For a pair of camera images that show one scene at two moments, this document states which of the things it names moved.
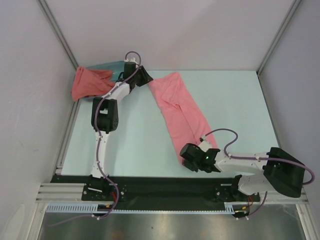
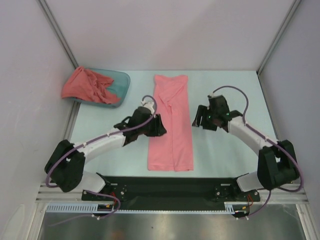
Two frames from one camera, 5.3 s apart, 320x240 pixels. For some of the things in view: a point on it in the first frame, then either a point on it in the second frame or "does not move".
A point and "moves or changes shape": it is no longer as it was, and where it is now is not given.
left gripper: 146,78 → 158,128
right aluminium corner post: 270,54 does not move
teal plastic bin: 117,68 moves or changes shape
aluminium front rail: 74,192 does not move
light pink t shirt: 185,123 moves or changes shape
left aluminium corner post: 58,31 does not move
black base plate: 153,189 does not move
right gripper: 187,164 → 202,111
